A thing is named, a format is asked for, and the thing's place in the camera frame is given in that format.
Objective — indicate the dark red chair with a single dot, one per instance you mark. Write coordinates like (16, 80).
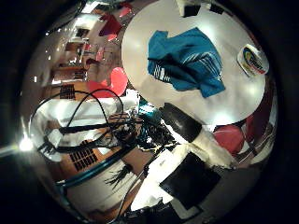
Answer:
(110, 25)

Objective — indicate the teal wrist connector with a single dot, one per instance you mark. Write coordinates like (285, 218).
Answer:
(147, 111)

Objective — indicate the bright ceiling lamp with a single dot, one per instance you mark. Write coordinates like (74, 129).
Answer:
(25, 145)

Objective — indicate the teal frame bar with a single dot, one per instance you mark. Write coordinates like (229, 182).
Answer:
(93, 171)

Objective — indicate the blue striped cloth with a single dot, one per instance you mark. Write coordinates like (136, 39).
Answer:
(187, 59)

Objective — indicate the wooden cabinet with vent grille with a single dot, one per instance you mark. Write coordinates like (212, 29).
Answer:
(81, 159)

